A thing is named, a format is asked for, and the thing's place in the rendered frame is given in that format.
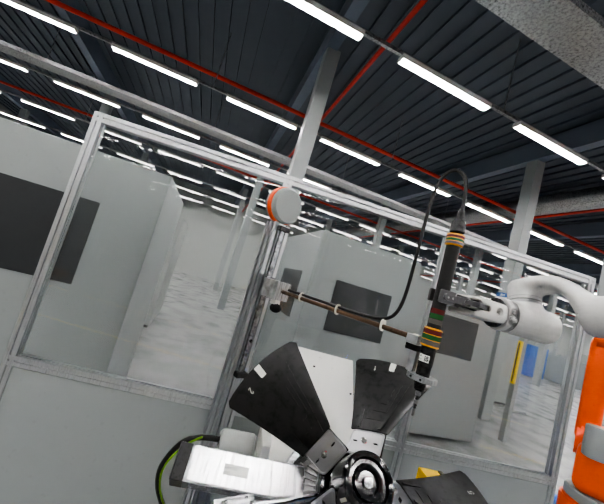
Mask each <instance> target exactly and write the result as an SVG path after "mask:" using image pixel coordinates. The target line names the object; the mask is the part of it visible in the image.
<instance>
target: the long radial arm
mask: <svg viewBox="0 0 604 504"><path fill-rule="evenodd" d="M305 469H306V467H303V466H298V465H293V464H289V463H284V462H279V461H274V460H269V459H264V458H259V457H255V456H250V455H245V454H240V453H235V452H230V451H225V450H220V449H216V448H211V447H206V446H201V445H196V444H194V445H193V448H192V452H191V455H190V458H189V461H188V464H187V467H186V471H185V474H184V477H183V480H182V485H181V488H186V489H191V490H197V491H202V492H208V493H213V494H218V495H224V496H229V497H233V496H238V495H244V494H250V493H254V498H255V500H258V499H264V498H267V499H272V498H277V497H283V496H289V495H292V496H298V495H303V492H302V490H303V485H302V483H303V481H304V478H303V476H305Z"/></svg>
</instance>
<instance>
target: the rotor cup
mask: <svg viewBox="0 0 604 504"><path fill-rule="evenodd" d="M345 458H347V459H346V461H344V462H341V461H342V460H343V459H345ZM340 462H341V463H340ZM367 476H369V477H371V479H372V480H373V486H372V488H367V487H366V486H365V484H364V479H365V477H367ZM332 485H333V486H334V490H335V502H336V504H392V502H393V498H394V483H393V479H392V475H391V473H390V470H389V468H388V467H387V465H386V463H385V462H384V461H383V460H382V459H381V458H380V457H379V456H378V455H377V454H375V453H373V452H371V451H367V450H358V451H355V452H353V453H351V454H349V455H347V453H346V454H345V455H344V456H343V457H342V458H341V459H340V460H339V461H338V462H337V463H336V464H335V465H334V466H333V467H332V468H331V469H330V470H329V471H328V472H327V473H326V474H325V475H324V476H323V475H322V474H321V473H320V474H319V478H318V495H319V494H321V493H322V492H323V491H325V490H326V489H328V488H329V487H330V486H332ZM341 498H346V500H347V502H343V503H341V501H340V499H341Z"/></svg>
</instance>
